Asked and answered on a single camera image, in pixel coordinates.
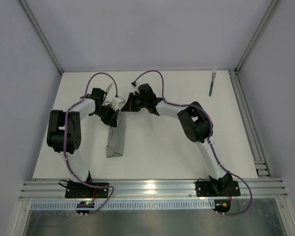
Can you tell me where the aluminium rail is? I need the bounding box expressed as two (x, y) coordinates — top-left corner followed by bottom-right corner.
(229, 70), (272, 178)
(19, 178), (288, 201)

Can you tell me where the aluminium right side rail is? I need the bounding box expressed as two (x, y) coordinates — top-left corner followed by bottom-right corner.
(229, 70), (272, 178)

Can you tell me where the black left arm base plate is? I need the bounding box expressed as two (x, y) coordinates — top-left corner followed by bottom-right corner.
(65, 180), (109, 199)

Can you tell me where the right black connector board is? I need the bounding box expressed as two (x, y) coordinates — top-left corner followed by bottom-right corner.
(213, 199), (231, 214)

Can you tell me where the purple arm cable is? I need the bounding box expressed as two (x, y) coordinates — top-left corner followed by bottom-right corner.
(130, 70), (254, 217)
(63, 72), (118, 217)

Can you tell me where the aluminium left corner post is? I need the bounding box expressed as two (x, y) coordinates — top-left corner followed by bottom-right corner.
(17, 0), (64, 75)

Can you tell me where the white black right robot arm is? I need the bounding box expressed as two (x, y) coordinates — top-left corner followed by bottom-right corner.
(122, 82), (233, 195)

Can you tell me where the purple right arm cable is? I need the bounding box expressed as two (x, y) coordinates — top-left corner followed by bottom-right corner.
(130, 70), (254, 217)

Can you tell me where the slotted grey cable duct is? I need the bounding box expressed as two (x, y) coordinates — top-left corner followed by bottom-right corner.
(30, 199), (214, 210)

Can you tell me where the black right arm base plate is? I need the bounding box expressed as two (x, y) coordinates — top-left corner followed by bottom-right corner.
(195, 179), (241, 197)

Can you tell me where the aluminium right corner post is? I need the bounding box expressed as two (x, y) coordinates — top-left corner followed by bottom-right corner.
(235, 0), (282, 74)

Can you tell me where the aluminium front rail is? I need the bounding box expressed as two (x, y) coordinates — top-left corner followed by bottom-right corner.
(19, 178), (288, 201)

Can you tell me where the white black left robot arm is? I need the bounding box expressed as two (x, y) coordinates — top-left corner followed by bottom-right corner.
(47, 88), (125, 186)

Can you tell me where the aluminium corner post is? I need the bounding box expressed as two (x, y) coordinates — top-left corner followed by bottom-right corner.
(235, 0), (282, 74)
(17, 0), (64, 75)

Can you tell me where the green handled fork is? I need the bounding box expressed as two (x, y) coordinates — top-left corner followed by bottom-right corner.
(208, 69), (217, 96)

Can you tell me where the grey cloth napkin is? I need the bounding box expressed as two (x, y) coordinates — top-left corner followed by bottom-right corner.
(106, 112), (126, 158)

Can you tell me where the left controller board with led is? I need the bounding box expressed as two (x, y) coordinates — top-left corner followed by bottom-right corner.
(75, 201), (94, 215)

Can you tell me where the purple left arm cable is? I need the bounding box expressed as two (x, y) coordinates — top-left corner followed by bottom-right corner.
(63, 72), (118, 217)

